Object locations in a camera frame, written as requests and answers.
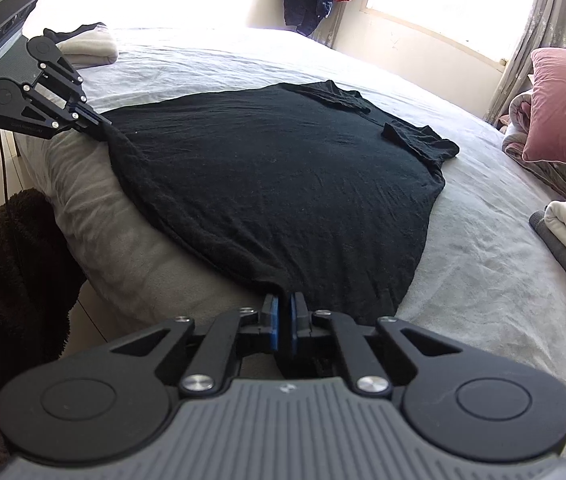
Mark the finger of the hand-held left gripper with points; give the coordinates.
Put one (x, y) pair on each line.
(70, 87)
(53, 120)

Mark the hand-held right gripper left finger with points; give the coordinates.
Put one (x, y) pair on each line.
(274, 327)

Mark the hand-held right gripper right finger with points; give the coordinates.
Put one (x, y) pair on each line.
(294, 327)

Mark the black T-shirt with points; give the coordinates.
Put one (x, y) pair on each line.
(263, 185)

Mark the beige folded garment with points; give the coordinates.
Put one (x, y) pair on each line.
(90, 47)

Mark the black crumpled garment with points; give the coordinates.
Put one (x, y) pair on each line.
(70, 32)

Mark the brown fluffy robe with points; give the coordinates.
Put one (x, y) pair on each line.
(8, 285)

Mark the grey bed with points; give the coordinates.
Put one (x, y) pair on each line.
(488, 260)

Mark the grey star-print curtain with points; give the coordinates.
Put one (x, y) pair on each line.
(327, 30)
(558, 15)

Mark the grey folded garment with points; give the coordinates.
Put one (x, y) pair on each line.
(558, 255)

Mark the grey and pink folded quilt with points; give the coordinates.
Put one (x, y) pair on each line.
(518, 140)

